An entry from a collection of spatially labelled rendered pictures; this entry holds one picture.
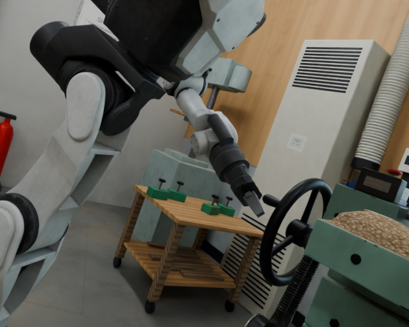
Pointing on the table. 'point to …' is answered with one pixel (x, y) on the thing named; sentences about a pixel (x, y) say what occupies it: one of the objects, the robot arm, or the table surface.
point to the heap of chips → (380, 231)
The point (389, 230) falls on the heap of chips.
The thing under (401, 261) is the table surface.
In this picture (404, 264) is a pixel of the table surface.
